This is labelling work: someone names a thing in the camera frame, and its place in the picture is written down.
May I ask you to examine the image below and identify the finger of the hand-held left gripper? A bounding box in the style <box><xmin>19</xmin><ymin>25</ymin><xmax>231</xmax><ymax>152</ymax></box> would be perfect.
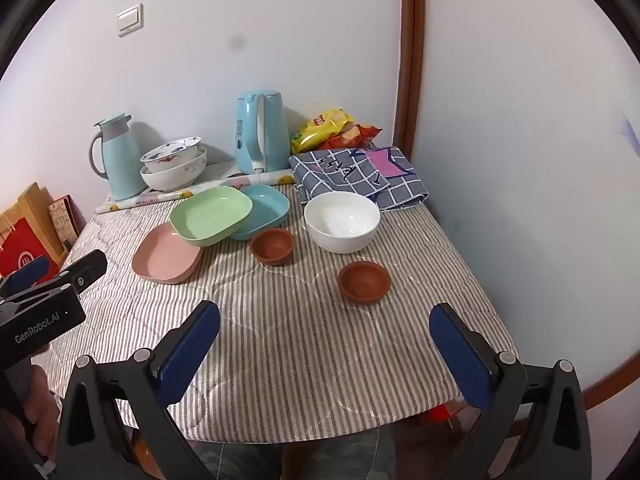
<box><xmin>0</xmin><ymin>249</ymin><xmax>109</xmax><ymax>307</ymax></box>
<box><xmin>0</xmin><ymin>255</ymin><xmax>52</xmax><ymax>297</ymax></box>

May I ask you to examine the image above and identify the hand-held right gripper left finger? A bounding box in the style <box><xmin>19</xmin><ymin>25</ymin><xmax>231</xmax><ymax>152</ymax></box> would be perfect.
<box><xmin>55</xmin><ymin>300</ymin><xmax>223</xmax><ymax>480</ymax></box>

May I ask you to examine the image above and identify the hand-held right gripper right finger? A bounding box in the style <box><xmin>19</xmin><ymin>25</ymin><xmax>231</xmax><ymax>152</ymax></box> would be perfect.
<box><xmin>429</xmin><ymin>302</ymin><xmax>593</xmax><ymax>480</ymax></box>

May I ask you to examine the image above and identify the pink plate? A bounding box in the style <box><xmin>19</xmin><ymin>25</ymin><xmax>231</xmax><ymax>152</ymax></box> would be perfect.
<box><xmin>132</xmin><ymin>222</ymin><xmax>205</xmax><ymax>285</ymax></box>

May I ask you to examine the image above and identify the small brown bowl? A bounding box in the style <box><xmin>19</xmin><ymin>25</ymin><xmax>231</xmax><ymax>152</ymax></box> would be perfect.
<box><xmin>249</xmin><ymin>227</ymin><xmax>294</xmax><ymax>265</ymax></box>
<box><xmin>337</xmin><ymin>260</ymin><xmax>392</xmax><ymax>304</ymax></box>

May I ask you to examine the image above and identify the green plate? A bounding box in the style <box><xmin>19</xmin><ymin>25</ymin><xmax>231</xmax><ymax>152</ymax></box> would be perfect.
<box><xmin>169</xmin><ymin>186</ymin><xmax>253</xmax><ymax>247</ymax></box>

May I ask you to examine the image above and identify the blue plate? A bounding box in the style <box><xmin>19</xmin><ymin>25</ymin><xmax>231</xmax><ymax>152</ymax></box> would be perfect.
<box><xmin>230</xmin><ymin>184</ymin><xmax>291</xmax><ymax>241</ymax></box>

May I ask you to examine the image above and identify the large white bowl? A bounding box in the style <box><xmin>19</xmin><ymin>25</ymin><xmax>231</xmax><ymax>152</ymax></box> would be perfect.
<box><xmin>304</xmin><ymin>191</ymin><xmax>381</xmax><ymax>254</ymax></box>

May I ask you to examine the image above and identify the person's left hand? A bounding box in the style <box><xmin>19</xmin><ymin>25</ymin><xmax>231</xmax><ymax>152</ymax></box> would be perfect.
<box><xmin>19</xmin><ymin>366</ymin><xmax>63</xmax><ymax>464</ymax></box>

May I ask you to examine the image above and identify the red paper bag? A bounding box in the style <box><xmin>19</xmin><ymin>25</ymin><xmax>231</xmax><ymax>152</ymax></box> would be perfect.
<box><xmin>0</xmin><ymin>217</ymin><xmax>61</xmax><ymax>282</ymax></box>

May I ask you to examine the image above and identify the red plastic object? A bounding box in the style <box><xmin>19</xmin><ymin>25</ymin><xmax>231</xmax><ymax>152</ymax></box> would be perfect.
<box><xmin>415</xmin><ymin>404</ymin><xmax>467</xmax><ymax>427</ymax></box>

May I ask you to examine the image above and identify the brown paper bag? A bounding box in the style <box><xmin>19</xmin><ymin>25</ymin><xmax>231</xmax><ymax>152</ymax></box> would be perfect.
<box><xmin>0</xmin><ymin>182</ymin><xmax>67</xmax><ymax>261</ymax></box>

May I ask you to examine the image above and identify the light blue thermos jug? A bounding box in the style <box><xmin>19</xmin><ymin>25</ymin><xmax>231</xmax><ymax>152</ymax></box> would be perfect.
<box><xmin>89</xmin><ymin>113</ymin><xmax>148</xmax><ymax>201</ymax></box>

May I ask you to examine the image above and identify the grey patterned ceramic bowl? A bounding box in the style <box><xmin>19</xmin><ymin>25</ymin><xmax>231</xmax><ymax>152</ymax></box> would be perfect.
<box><xmin>140</xmin><ymin>147</ymin><xmax>208</xmax><ymax>192</ymax></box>

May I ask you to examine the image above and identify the rolled printed plastic sheet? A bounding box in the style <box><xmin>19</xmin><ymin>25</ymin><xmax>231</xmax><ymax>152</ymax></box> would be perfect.
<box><xmin>95</xmin><ymin>170</ymin><xmax>296</xmax><ymax>215</ymax></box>

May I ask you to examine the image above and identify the red patterned ceramic bowl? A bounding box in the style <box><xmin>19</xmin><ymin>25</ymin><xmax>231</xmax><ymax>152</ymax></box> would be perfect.
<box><xmin>140</xmin><ymin>136</ymin><xmax>202</xmax><ymax>173</ymax></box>

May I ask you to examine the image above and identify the brown wooden baseboard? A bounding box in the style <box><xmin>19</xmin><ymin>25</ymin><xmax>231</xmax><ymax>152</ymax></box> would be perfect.
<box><xmin>582</xmin><ymin>310</ymin><xmax>640</xmax><ymax>411</ymax></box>

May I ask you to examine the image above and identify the folded grey checked cloth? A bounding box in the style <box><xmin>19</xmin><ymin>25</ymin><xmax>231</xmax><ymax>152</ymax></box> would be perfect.
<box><xmin>288</xmin><ymin>146</ymin><xmax>430</xmax><ymax>211</ymax></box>

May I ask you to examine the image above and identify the light blue electric kettle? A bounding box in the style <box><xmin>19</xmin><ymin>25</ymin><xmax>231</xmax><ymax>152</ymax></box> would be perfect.
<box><xmin>234</xmin><ymin>91</ymin><xmax>292</xmax><ymax>176</ymax></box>

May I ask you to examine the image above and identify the red chip bag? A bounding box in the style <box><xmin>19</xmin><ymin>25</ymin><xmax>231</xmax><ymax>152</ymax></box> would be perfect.
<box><xmin>320</xmin><ymin>122</ymin><xmax>382</xmax><ymax>151</ymax></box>

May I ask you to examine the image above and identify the yellow chip bag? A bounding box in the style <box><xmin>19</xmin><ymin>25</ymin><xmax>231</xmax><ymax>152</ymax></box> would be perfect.
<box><xmin>291</xmin><ymin>108</ymin><xmax>356</xmax><ymax>155</ymax></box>

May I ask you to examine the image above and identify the white light switch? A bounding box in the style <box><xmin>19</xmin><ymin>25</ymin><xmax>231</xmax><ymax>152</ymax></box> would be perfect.
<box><xmin>116</xmin><ymin>3</ymin><xmax>144</xmax><ymax>37</ymax></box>

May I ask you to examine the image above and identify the brown wooden door frame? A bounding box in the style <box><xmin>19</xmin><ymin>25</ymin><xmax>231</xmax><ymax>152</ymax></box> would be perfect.
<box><xmin>392</xmin><ymin>0</ymin><xmax>426</xmax><ymax>161</ymax></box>

